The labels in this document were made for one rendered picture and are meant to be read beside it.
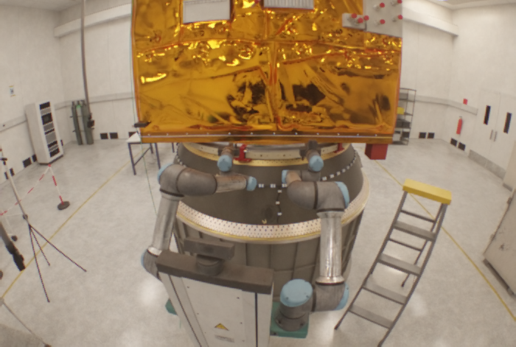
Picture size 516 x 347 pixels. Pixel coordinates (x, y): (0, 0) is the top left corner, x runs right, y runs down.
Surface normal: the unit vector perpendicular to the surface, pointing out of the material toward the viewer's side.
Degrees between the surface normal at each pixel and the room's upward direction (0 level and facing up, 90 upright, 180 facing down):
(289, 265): 90
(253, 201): 62
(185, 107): 88
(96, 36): 90
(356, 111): 91
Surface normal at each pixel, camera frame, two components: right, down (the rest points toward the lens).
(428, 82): 0.00, 0.37
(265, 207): -0.01, -0.11
